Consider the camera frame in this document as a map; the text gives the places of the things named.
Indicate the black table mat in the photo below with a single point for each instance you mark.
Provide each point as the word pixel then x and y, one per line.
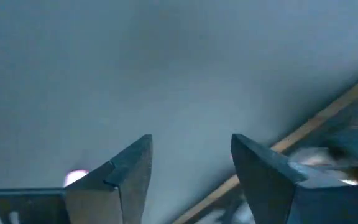
pixel 166 77

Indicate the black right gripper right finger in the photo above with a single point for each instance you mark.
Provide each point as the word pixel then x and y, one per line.
pixel 269 180

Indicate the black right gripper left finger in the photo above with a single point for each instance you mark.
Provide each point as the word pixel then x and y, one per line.
pixel 129 177

